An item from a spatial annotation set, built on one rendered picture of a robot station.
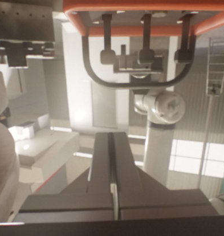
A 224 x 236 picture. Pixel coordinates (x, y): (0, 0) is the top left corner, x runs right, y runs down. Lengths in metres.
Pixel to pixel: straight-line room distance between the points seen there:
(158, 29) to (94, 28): 0.11
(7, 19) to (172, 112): 1.13
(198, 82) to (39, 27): 12.94
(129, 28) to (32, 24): 1.05
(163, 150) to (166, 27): 0.35
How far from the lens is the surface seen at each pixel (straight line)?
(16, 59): 1.40
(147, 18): 0.26
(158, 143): 0.52
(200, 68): 13.65
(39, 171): 2.97
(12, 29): 1.31
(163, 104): 0.47
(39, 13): 1.33
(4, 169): 1.41
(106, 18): 0.26
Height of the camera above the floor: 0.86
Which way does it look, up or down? 16 degrees up
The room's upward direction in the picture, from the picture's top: 179 degrees clockwise
